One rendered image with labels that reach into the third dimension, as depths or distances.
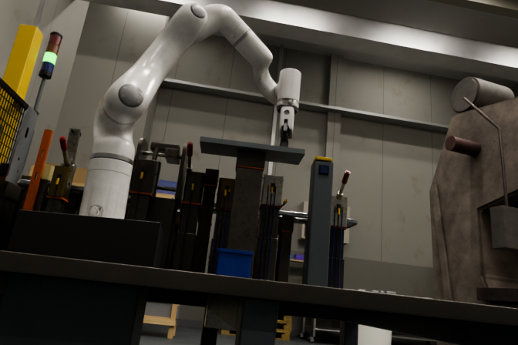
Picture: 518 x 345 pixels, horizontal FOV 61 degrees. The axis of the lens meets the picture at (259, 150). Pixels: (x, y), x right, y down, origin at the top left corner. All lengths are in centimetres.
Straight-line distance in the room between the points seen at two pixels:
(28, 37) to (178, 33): 152
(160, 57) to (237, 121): 811
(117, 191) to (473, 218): 310
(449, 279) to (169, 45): 315
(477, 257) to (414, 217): 641
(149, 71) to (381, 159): 900
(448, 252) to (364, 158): 617
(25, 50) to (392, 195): 842
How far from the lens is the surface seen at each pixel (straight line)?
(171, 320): 648
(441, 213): 415
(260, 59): 165
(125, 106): 129
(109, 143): 130
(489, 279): 383
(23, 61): 281
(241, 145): 152
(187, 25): 148
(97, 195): 126
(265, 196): 167
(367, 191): 983
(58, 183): 178
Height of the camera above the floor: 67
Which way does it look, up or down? 18 degrees up
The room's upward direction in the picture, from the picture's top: 6 degrees clockwise
